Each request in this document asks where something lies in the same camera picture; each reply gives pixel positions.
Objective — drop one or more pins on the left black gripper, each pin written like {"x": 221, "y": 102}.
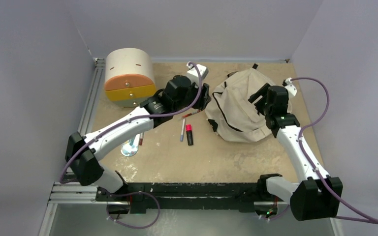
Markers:
{"x": 204, "y": 99}

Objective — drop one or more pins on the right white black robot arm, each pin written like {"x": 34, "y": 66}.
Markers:
{"x": 313, "y": 197}

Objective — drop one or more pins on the dark red marker pen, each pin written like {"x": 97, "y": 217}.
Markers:
{"x": 141, "y": 138}

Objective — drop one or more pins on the blister pack with blue scissors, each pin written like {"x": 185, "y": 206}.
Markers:
{"x": 130, "y": 147}

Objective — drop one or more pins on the beige canvas student backpack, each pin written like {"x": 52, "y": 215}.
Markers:
{"x": 229, "y": 112}

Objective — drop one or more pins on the purple grey marker pen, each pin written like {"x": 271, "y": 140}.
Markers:
{"x": 182, "y": 135}

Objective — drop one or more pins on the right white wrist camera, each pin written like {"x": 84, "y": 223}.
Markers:
{"x": 290, "y": 87}

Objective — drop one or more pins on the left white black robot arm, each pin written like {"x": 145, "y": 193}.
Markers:
{"x": 84, "y": 152}

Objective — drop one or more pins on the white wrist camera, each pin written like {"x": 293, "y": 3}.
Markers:
{"x": 290, "y": 87}
{"x": 196, "y": 72}

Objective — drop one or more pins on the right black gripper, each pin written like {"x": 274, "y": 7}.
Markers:
{"x": 262, "y": 92}

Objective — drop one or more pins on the black pink highlighter marker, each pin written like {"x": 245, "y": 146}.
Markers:
{"x": 189, "y": 134}

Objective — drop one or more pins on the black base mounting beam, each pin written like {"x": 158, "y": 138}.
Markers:
{"x": 245, "y": 197}

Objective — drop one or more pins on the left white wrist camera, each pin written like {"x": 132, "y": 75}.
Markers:
{"x": 196, "y": 72}

